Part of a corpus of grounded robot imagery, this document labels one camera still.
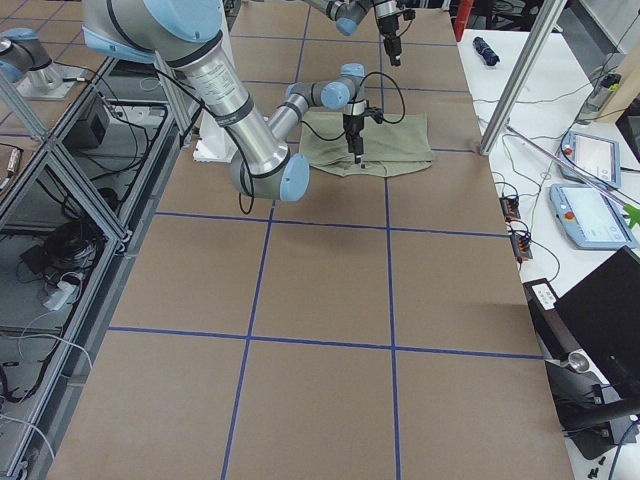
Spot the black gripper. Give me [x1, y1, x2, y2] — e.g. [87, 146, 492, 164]
[377, 7, 415, 66]
[342, 107, 383, 168]

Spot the olive green long-sleeve shirt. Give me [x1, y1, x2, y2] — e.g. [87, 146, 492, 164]
[299, 112, 436, 178]

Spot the silver blue background robot arm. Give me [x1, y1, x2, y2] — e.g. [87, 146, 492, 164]
[1, 27, 72, 101]

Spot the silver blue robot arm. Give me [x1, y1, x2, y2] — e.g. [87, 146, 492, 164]
[305, 0, 420, 67]
[83, 1, 366, 202]

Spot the red fire extinguisher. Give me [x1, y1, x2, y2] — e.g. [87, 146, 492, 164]
[453, 0, 474, 42]

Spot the dark blue folded umbrella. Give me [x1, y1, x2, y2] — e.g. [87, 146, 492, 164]
[472, 36, 500, 67]

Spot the upper orange black circuit board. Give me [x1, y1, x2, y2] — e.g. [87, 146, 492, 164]
[499, 195, 521, 222]

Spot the orange black circuit board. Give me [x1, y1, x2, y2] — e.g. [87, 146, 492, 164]
[509, 230, 533, 264]
[499, 195, 521, 222]

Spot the lower orange black circuit board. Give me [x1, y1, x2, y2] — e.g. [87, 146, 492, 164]
[509, 230, 533, 264]

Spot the upper teach pendant tablet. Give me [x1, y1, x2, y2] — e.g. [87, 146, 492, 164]
[558, 130, 621, 189]

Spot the teach pendant tablet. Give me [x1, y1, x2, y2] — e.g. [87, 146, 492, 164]
[549, 184, 639, 251]
[558, 130, 621, 189]

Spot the lower teach pendant tablet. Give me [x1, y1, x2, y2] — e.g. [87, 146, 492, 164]
[549, 184, 639, 251]

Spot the black box with white label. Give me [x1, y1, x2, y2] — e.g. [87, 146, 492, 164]
[523, 279, 588, 370]

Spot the green star-shaped marker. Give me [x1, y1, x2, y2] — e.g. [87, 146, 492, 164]
[623, 203, 640, 229]

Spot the black monitor screen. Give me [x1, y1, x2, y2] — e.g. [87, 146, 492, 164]
[555, 246, 639, 398]

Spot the small silver metal cup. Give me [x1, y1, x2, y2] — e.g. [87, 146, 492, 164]
[567, 351, 590, 374]

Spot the white power adapter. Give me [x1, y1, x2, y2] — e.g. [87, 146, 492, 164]
[42, 280, 78, 311]

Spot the aluminium frame post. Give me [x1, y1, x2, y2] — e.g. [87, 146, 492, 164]
[478, 0, 566, 156]

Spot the black box under frame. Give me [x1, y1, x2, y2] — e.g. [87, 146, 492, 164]
[63, 101, 110, 149]

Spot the aluminium frame rail structure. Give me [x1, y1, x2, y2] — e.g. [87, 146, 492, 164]
[1, 59, 199, 479]

